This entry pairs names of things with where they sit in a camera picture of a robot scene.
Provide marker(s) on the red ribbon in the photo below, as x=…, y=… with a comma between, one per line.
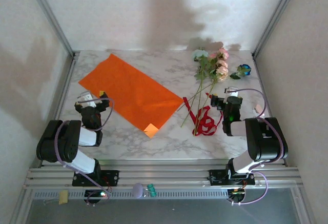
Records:
x=187, y=105

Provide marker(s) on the orange wrapping paper sheet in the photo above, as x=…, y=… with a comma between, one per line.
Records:
x=133, y=93

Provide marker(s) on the pink fake flower bunch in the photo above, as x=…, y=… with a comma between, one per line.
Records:
x=221, y=65

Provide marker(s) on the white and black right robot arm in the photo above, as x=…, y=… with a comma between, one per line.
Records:
x=264, y=139

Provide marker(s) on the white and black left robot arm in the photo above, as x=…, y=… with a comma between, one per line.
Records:
x=59, y=142

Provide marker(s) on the small circuit board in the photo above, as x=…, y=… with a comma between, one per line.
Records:
x=237, y=194
x=96, y=195

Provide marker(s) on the yellow binder clip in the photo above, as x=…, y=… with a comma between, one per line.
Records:
x=63, y=197

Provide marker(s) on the purple oval pebble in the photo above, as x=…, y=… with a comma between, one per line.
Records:
x=137, y=190

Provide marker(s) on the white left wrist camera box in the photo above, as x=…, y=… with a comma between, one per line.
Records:
x=87, y=99

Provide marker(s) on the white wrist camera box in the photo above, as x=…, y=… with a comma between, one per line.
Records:
x=233, y=92
x=87, y=99

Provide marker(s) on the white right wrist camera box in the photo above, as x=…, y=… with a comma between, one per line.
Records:
x=233, y=92

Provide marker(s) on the aluminium table side rail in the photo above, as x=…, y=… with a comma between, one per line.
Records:
x=261, y=80
x=67, y=80

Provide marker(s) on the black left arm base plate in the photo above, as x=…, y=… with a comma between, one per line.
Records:
x=112, y=176

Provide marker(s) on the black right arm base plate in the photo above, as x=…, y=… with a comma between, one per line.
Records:
x=216, y=180

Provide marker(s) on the aluminium frame rail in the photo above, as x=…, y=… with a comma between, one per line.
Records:
x=166, y=176

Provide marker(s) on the aluminium frame post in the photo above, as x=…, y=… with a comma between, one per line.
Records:
x=52, y=16
x=276, y=16

